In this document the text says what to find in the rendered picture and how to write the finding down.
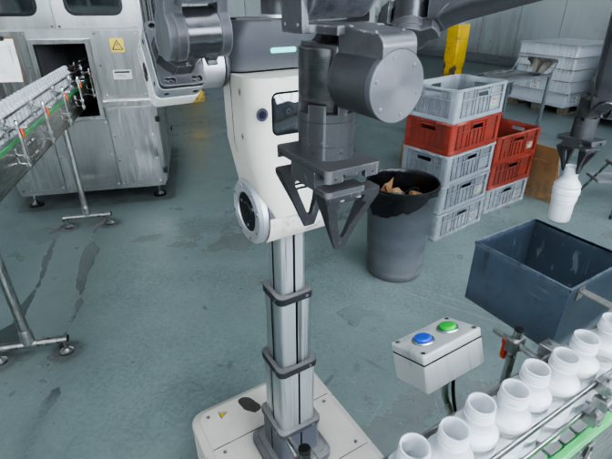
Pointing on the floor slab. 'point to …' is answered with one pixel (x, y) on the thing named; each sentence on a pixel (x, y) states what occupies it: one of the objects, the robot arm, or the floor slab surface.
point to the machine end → (124, 138)
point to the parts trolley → (517, 81)
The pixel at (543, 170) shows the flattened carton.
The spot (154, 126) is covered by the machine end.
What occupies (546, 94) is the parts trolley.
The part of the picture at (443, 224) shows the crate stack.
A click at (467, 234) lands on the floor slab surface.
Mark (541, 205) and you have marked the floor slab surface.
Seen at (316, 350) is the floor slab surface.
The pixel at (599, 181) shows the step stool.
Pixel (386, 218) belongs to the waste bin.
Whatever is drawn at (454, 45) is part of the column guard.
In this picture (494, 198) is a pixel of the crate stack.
